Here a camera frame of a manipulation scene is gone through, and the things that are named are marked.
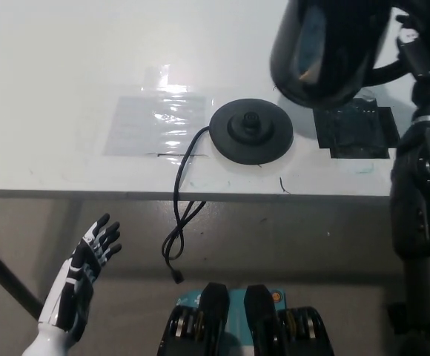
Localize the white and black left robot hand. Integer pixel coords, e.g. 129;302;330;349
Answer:
21;213;122;356

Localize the black electric kettle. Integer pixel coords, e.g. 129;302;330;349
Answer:
268;0;414;107

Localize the black and teal robot torso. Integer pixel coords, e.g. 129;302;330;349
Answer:
157;282;337;356

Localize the black round kettle base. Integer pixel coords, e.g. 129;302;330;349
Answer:
208;98;294;165

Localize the black table leg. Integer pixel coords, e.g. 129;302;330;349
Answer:
0;233;44;316

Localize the black tape patch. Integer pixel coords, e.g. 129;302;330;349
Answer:
313;96;401;160

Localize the clear plastic covered paper sheet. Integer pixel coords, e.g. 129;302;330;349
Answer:
103;95;211;157

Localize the black power cord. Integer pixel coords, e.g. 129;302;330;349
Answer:
162;125;211;286

